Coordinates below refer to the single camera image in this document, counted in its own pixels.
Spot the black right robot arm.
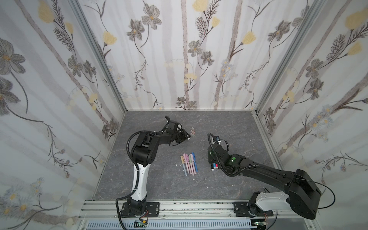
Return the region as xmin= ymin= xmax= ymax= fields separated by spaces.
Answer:
xmin=208 ymin=133 xmax=322 ymax=219

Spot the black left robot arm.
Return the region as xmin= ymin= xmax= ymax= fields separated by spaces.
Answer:
xmin=126 ymin=121 xmax=191 ymax=216

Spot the beige cap blue pen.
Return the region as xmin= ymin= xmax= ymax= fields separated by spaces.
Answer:
xmin=180 ymin=156 xmax=187 ymax=176

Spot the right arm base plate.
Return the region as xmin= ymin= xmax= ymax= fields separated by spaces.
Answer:
xmin=233 ymin=201 xmax=274 ymax=218

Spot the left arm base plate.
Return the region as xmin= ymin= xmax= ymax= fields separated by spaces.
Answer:
xmin=119 ymin=202 xmax=160 ymax=218

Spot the black corrugated left cable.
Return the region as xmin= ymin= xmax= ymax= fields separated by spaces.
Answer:
xmin=115 ymin=130 xmax=156 ymax=230

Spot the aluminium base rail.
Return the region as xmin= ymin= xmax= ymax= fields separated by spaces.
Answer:
xmin=77 ymin=199 xmax=314 ymax=222

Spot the white vented cable duct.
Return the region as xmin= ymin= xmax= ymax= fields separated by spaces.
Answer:
xmin=85 ymin=219 xmax=257 ymax=230

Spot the aluminium corner post left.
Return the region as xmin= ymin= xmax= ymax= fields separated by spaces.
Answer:
xmin=68 ymin=0 xmax=127 ymax=114

